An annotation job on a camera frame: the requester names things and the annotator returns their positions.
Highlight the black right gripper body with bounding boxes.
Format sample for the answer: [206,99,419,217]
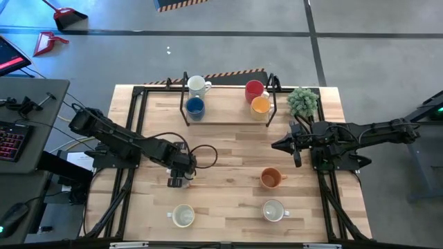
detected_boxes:
[296,122,326,156]

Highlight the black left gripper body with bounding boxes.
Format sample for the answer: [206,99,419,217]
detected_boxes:
[165,142,197,178]

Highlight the red lattice mug blue rim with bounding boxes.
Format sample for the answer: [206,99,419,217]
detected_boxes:
[165,167,194,190]

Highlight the orange ceramic mug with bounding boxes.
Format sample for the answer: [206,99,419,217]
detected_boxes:
[260,167,288,190]

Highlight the blue mug white handle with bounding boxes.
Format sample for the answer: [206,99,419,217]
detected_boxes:
[185,96,206,122]

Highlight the grey diamond mug red rim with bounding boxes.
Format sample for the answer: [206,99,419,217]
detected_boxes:
[262,199,290,223]

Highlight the red mug white handle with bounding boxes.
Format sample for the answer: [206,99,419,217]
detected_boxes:
[244,80,270,104]

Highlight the orange floral mug yellow rim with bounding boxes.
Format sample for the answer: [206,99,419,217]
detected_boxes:
[166,203,196,228]

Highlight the green artificial succulent plant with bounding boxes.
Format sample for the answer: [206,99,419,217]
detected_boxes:
[286,87,320,118]

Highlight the yellow ceramic mug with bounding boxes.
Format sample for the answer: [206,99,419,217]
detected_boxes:
[249,95,275,121]

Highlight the wooden rack black metal legs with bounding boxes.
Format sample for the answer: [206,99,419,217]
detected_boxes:
[179,71,282,128]

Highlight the green patterned white mug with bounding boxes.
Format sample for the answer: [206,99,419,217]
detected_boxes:
[186,75,213,100]

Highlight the silver aluminium extrusion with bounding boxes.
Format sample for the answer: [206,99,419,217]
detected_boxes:
[109,241,150,249]
[302,242,343,249]

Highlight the white paper sheet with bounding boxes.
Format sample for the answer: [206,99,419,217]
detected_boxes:
[65,151,96,172]

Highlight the grey metal stand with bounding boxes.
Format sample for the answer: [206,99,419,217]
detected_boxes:
[380,89,443,203]

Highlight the black device green light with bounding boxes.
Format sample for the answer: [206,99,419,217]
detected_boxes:
[420,90,443,122]

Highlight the dark grey desk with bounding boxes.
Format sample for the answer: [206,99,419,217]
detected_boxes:
[0,169,53,247]

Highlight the black backlit keyboard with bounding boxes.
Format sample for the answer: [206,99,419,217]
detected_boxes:
[0,120,35,163]

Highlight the black computer mouse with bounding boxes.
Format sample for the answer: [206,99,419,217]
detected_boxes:
[0,202,30,239]

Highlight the black computer monitor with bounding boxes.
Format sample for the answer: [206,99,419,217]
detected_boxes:
[0,34,33,77]

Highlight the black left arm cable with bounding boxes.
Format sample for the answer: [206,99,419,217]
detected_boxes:
[136,131,219,170]

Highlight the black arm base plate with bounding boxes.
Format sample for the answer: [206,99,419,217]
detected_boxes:
[309,143,373,172]
[92,143,143,170]

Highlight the hazard striped cable ramp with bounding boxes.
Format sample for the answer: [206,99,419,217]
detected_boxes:
[153,0,211,14]
[143,67,269,86]

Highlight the black aluminium station frame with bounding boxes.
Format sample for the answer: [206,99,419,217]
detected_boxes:
[79,84,374,249]

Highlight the black clamp mount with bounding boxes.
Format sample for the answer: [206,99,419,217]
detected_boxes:
[0,91,58,120]

